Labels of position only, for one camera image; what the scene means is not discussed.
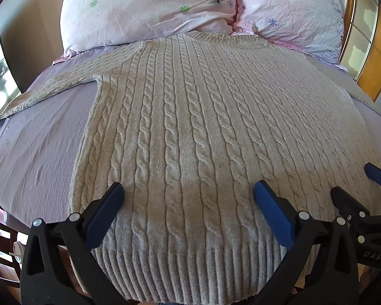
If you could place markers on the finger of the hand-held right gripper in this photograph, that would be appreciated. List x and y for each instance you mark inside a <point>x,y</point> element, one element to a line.
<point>379,174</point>
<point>349,201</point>

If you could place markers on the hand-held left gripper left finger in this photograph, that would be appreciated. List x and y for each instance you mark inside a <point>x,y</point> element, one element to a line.
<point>104,216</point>

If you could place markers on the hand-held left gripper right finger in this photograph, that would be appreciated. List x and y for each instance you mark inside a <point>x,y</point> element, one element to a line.
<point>273,210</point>

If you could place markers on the lavender bed sheet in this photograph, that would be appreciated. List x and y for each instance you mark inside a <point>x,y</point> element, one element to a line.
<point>41,139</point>

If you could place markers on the dark wooden furniture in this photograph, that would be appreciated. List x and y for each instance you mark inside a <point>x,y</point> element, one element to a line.
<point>0,244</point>

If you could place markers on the wooden headboard with glass panels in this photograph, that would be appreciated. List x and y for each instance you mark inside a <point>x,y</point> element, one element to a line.
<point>365,31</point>

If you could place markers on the pink floral pillow with tree print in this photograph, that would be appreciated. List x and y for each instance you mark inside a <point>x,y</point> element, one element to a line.
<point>139,9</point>

